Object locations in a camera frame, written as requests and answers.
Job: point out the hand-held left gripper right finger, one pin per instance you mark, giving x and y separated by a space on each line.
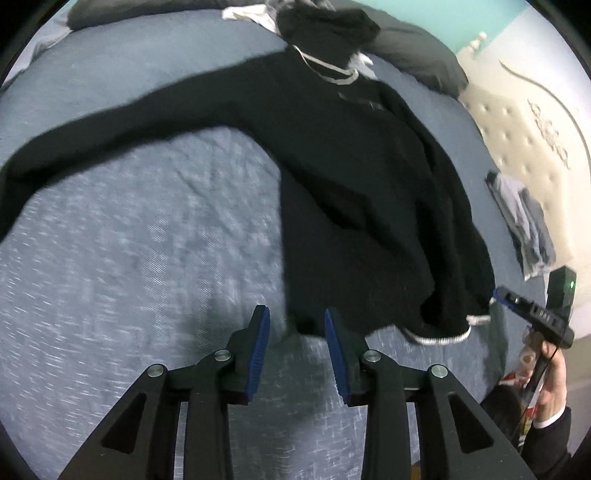
337 355

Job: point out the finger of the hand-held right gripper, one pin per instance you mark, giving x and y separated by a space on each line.
512 302

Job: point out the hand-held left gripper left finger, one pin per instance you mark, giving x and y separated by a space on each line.
258 350

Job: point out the black sweater with white trim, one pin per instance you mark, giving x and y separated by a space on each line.
346 184

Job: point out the person's right forearm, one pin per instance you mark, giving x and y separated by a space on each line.
549 452

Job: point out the pile of unfolded clothes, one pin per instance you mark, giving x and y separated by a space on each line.
249 14

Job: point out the person's right hand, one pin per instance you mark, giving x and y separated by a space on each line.
556 387

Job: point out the colourful floor clutter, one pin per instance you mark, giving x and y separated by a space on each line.
510 379

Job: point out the person's dark trouser leg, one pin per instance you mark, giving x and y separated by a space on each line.
498 410

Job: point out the cream tufted headboard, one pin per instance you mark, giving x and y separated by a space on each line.
517 138

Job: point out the bed with blue patterned sheet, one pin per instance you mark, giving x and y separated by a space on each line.
138 230

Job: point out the long dark grey pillow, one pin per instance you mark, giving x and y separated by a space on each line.
415 55

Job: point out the grey garment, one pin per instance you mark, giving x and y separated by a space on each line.
295 4

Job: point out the light grey duvet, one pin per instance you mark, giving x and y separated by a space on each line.
37 50

